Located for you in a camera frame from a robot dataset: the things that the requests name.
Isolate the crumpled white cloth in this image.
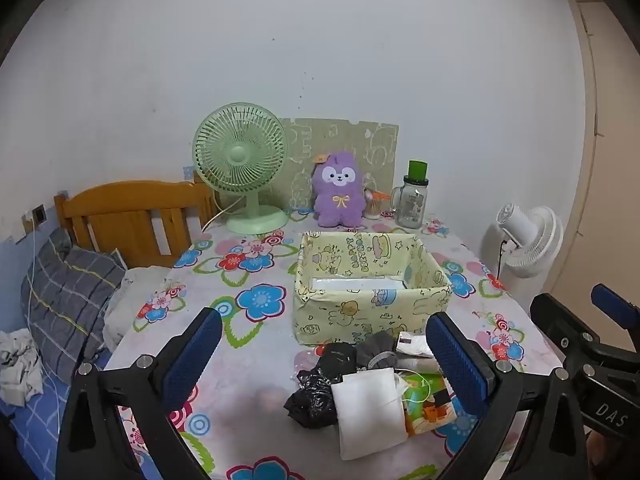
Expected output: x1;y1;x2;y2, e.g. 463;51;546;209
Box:
0;329;43;406

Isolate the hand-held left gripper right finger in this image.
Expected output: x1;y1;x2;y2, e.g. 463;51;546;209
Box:
425;311;596;480

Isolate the white charging cable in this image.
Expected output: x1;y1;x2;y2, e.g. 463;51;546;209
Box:
22;212;56;376

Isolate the floral tablecloth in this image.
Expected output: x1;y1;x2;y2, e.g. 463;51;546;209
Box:
102;207;576;480

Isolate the grey plaid pillow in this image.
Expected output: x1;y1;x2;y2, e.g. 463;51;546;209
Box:
20;227;127;381

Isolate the green desk fan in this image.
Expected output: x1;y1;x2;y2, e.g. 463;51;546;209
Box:
192;102;290;235

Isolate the clear cotton swab cup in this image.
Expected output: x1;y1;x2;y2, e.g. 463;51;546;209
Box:
364;189;390;220

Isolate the glass mug jar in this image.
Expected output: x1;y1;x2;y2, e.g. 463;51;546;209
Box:
391;177;430;230

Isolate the blue checked bedsheet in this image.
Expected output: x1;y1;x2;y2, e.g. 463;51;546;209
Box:
0;355;111;480

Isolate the purple plush toy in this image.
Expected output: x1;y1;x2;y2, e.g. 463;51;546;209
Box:
311;150;367;227

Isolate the colourful cartoon packet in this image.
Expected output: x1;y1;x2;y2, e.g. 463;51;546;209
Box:
400;372;458;436

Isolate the cartoon print cardboard panel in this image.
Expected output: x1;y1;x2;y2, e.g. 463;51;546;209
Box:
277;117;400;211

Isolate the white desk fan cable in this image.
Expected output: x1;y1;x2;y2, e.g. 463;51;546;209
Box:
201;199;247;233

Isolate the black plastic bag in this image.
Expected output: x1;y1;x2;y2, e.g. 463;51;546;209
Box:
284;342;358;431

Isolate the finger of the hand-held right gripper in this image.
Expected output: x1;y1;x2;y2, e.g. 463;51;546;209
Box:
529;293;608;376
591;283;640;332

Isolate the beige wooden door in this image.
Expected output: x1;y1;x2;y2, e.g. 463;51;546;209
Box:
567;0;640;311

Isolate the yellow cartoon storage box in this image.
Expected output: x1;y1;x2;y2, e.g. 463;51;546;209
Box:
292;230;453;346

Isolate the white cloth pouch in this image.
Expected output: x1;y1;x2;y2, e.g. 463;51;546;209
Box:
330;367;410;462

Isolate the white standing fan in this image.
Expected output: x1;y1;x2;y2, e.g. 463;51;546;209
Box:
480;203;565;291

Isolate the wooden bed headboard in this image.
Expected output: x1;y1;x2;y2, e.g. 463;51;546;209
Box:
54;170;218;268

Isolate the grey velvet pouch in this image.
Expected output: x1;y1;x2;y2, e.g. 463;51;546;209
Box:
356;331;401;373

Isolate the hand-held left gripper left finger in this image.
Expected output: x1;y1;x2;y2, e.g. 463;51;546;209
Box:
56;306;223;480

